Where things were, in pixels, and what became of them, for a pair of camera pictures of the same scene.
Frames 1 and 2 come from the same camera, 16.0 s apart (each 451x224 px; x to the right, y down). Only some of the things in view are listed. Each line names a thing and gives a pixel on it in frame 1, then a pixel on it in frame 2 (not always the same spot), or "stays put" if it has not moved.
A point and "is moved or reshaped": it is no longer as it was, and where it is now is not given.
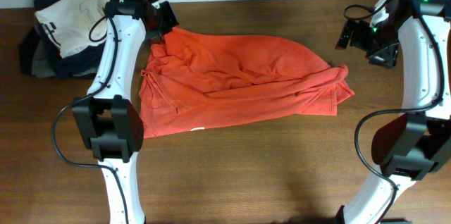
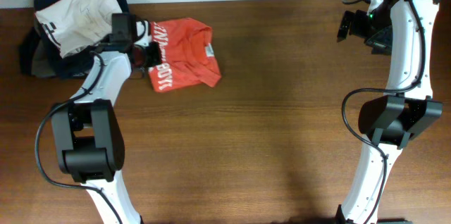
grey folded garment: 41,66 stays put
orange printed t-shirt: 191,80 is moved or reshaped
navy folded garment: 84,63 stays put
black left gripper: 168,11 -> 156,48
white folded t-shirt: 78,20 stays put
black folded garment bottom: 27,50 stays put
